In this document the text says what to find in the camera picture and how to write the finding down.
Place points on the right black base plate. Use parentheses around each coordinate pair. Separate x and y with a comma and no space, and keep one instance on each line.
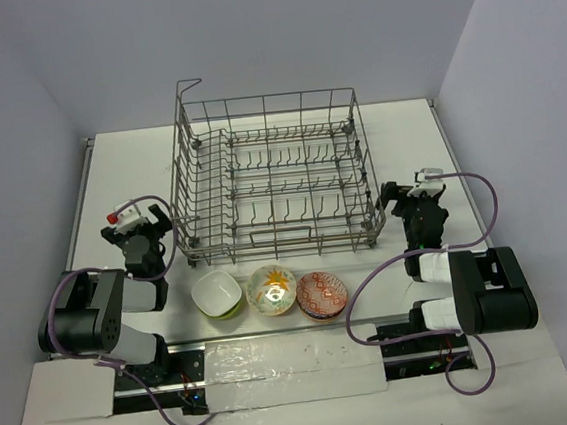
(426,356)

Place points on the grey wire dish rack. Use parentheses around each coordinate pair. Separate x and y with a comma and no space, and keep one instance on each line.
(272,176)

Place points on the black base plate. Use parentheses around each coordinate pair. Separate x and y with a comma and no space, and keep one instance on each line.
(426,356)
(182,387)

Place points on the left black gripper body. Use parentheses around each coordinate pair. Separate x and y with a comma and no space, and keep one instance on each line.
(138,232)

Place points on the white green square bowl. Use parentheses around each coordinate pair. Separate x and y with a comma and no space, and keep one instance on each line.
(217,295)

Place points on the yellow star pattern bowl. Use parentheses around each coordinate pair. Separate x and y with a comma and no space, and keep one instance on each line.
(271,290)

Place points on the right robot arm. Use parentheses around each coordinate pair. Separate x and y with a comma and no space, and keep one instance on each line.
(490,293)

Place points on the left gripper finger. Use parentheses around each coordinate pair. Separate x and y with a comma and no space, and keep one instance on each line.
(163,221)
(109,235)

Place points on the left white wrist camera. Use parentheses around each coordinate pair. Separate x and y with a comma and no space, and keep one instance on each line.
(126,218)

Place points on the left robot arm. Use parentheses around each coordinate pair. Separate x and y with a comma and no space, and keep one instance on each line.
(84,316)

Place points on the red patterned bowl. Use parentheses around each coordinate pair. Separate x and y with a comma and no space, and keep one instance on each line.
(321,296)

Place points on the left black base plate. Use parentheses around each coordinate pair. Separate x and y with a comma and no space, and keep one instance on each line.
(182,387)

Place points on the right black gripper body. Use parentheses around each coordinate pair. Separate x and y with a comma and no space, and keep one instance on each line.
(407,208)

